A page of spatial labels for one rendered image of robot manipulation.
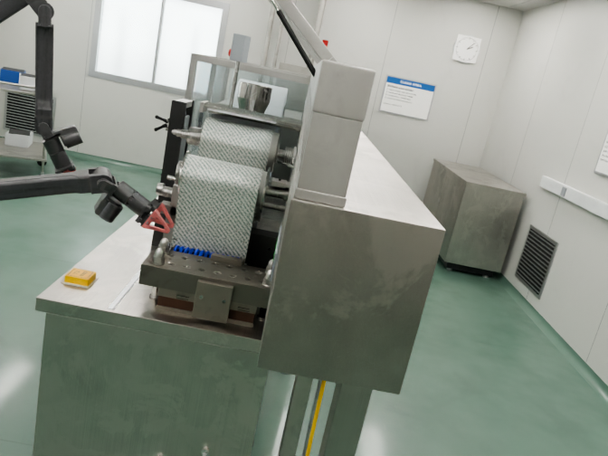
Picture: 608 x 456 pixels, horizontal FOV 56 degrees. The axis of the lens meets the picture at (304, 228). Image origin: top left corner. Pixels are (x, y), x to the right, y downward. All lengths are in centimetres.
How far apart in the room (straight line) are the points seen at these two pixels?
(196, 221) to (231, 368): 46
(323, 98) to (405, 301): 35
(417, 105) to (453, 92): 46
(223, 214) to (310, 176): 91
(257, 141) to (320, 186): 109
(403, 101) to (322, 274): 649
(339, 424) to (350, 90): 62
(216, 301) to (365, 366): 73
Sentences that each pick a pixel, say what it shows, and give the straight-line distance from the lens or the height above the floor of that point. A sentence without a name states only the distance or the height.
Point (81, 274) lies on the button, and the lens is 184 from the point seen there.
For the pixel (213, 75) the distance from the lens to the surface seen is 279.
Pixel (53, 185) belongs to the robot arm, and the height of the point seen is 118.
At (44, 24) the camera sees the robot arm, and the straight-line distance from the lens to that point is 217.
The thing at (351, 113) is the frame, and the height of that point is 159.
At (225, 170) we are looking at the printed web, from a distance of 178.
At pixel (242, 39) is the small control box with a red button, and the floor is 169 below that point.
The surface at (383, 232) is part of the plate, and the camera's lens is 92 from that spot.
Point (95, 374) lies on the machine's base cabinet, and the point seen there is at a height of 70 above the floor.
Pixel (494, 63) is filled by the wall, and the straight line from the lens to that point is 761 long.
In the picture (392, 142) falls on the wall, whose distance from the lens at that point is 741.
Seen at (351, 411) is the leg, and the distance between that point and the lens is 113.
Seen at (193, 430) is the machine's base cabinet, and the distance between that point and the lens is 181.
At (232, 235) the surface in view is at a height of 110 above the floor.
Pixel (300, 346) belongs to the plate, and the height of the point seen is 120.
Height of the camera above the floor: 164
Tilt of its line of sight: 15 degrees down
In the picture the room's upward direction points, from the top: 12 degrees clockwise
